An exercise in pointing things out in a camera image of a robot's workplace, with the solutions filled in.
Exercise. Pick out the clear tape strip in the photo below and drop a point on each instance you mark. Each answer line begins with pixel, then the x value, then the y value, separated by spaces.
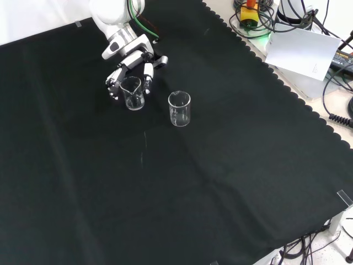
pixel 214 262
pixel 78 24
pixel 344 197

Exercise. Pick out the pale white board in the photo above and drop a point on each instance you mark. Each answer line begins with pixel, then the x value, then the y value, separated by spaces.
pixel 300 51

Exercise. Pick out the black bench cloth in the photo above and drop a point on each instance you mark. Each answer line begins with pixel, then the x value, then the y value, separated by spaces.
pixel 193 179

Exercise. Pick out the yellow stop button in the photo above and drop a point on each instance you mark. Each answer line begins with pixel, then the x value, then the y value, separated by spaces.
pixel 249 15

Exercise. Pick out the small clear glass beaker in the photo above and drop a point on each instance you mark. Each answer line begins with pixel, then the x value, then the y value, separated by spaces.
pixel 179 110
pixel 134 96

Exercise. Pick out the black power adapter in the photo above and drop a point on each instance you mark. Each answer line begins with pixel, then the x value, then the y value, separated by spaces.
pixel 343 59

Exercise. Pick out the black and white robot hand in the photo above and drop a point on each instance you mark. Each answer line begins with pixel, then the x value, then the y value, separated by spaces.
pixel 132 52

